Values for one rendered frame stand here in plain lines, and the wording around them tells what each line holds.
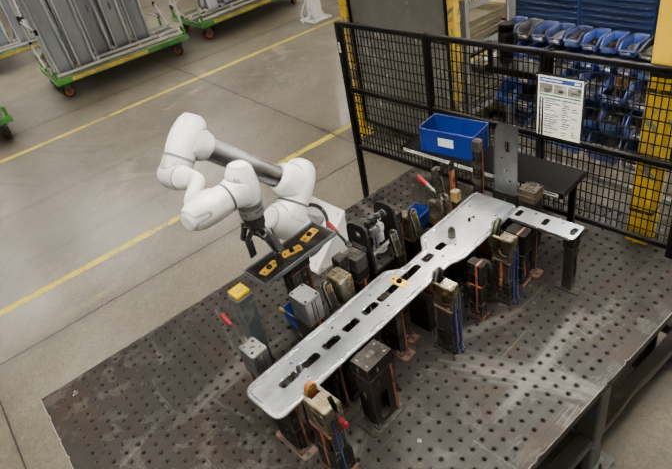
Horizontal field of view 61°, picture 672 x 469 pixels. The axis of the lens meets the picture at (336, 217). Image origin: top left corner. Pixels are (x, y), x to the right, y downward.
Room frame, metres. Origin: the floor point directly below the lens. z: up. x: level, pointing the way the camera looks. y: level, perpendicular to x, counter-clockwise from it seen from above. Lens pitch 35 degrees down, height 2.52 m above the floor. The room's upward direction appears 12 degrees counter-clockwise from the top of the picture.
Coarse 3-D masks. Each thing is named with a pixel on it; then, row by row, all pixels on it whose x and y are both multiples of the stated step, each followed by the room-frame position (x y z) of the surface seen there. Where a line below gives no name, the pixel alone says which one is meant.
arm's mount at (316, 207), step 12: (312, 204) 2.44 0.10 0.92; (324, 204) 2.40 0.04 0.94; (324, 216) 2.34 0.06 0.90; (336, 216) 2.30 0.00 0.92; (336, 228) 2.25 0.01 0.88; (336, 240) 2.25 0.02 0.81; (324, 252) 2.20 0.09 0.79; (336, 252) 2.24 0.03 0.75; (312, 264) 2.20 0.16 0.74; (324, 264) 2.19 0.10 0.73
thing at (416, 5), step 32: (352, 0) 4.77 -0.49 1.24; (384, 0) 4.43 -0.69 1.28; (416, 0) 4.13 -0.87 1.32; (448, 0) 3.85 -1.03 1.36; (352, 32) 4.81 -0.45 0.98; (448, 32) 3.89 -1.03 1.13; (352, 64) 4.84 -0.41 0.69; (416, 96) 4.23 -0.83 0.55; (448, 96) 3.94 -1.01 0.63; (416, 128) 4.30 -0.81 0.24
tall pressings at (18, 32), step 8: (0, 0) 9.87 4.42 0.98; (8, 8) 9.94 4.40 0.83; (16, 8) 9.93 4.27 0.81; (8, 16) 9.88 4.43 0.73; (0, 24) 9.95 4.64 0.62; (16, 24) 9.92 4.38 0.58; (0, 32) 9.99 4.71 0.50; (16, 32) 9.88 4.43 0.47; (32, 32) 10.35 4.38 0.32; (0, 40) 9.95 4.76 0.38; (8, 40) 9.94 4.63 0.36; (24, 40) 9.91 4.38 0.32
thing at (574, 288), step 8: (576, 240) 1.71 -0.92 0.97; (568, 248) 1.73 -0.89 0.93; (576, 248) 1.73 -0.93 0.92; (568, 256) 1.73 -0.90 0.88; (576, 256) 1.73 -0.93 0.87; (568, 264) 1.72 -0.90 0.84; (576, 264) 1.73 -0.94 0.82; (568, 272) 1.72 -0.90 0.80; (560, 280) 1.78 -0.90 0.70; (568, 280) 1.72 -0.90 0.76; (560, 288) 1.73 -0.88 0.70; (568, 288) 1.72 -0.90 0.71; (576, 288) 1.71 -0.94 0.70
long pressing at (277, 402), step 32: (448, 224) 1.95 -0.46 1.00; (480, 224) 1.90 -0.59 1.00; (416, 256) 1.78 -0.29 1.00; (448, 256) 1.74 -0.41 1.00; (384, 288) 1.64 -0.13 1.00; (416, 288) 1.60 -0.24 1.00; (384, 320) 1.48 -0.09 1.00; (288, 352) 1.42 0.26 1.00; (320, 352) 1.39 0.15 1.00; (352, 352) 1.36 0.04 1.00; (256, 384) 1.31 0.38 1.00; (320, 384) 1.26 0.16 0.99
